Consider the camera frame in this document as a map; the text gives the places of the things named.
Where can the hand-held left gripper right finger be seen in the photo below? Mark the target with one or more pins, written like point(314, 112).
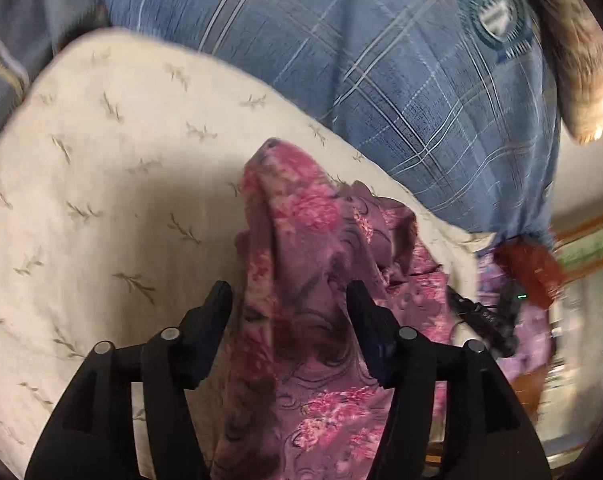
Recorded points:
point(364, 325)

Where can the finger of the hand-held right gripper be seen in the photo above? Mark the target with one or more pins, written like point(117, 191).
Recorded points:
point(474, 316)

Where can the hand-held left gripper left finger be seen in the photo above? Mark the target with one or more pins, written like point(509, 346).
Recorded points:
point(214, 325)

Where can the pink floral shirt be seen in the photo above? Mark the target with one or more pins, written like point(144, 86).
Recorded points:
point(301, 260)

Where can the lilac floral garment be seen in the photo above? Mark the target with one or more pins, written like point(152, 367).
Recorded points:
point(531, 330)

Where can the red plastic bag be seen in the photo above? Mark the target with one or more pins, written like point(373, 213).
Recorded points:
point(531, 265)

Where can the cream leaf-print pillow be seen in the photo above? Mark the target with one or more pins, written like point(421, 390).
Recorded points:
point(106, 160)

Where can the striped floral pillow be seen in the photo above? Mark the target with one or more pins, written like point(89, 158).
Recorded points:
point(576, 75)

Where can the grey-blue star-print pillow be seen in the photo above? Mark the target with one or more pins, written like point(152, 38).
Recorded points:
point(26, 35)

